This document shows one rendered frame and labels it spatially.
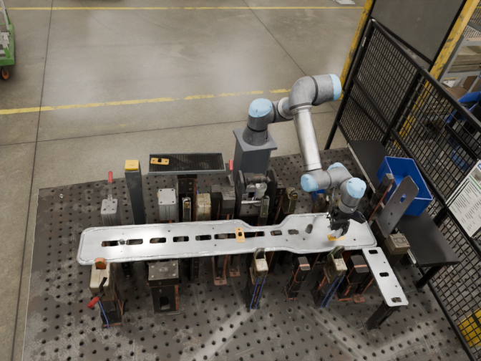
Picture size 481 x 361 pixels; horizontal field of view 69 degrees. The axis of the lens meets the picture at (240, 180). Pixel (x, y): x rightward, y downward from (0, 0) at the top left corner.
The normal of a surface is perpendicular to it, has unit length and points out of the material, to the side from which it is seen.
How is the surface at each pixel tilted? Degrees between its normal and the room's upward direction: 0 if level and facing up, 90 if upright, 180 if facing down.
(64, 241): 0
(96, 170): 0
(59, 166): 0
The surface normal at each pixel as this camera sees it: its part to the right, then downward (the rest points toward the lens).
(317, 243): 0.11, -0.70
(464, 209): -0.98, 0.04
